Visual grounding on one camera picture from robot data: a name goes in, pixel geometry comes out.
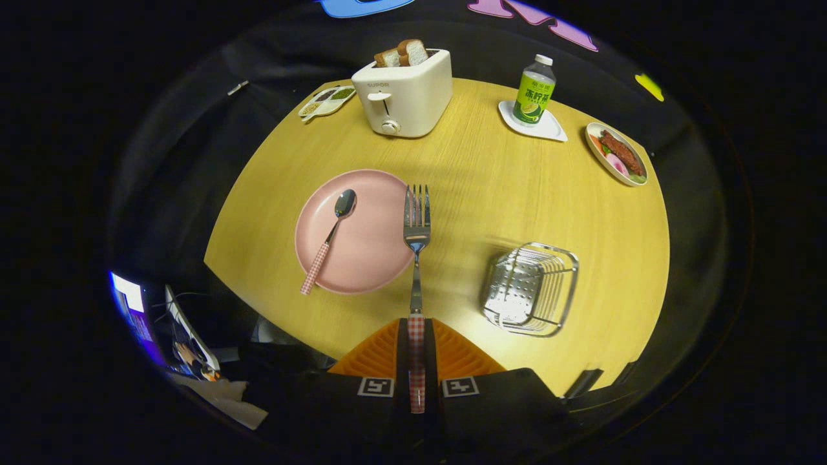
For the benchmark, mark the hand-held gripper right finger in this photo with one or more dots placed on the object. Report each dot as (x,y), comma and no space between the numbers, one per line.
(430,361)

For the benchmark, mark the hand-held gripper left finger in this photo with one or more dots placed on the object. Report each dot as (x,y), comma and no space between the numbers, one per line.
(402,352)

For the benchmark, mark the pink plate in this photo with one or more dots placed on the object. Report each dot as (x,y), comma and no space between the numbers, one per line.
(368,252)

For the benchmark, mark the white sheet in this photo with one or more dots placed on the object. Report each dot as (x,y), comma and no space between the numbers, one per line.
(223,397)

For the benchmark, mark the white keyboard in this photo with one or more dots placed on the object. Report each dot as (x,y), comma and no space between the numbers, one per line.
(190,329)

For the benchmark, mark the white coaster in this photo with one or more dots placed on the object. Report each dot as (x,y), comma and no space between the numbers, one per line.
(549,130)

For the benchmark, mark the white divided seasoning dish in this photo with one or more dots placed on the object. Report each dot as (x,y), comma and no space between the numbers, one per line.
(326,102)

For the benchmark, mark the white toaster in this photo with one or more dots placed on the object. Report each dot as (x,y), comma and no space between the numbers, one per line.
(413,90)

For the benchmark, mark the computer monitor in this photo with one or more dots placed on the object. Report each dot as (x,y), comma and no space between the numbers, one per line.
(129,297)

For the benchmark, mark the plate of food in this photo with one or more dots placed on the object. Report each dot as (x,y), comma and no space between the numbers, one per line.
(619,155)

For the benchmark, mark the green label drink bottle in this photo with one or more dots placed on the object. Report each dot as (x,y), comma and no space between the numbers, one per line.
(533,93)

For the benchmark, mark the bread slice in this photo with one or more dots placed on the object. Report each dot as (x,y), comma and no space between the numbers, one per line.
(413,51)
(387,58)

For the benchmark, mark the silver clip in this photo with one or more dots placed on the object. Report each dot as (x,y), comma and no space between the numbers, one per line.
(238,88)

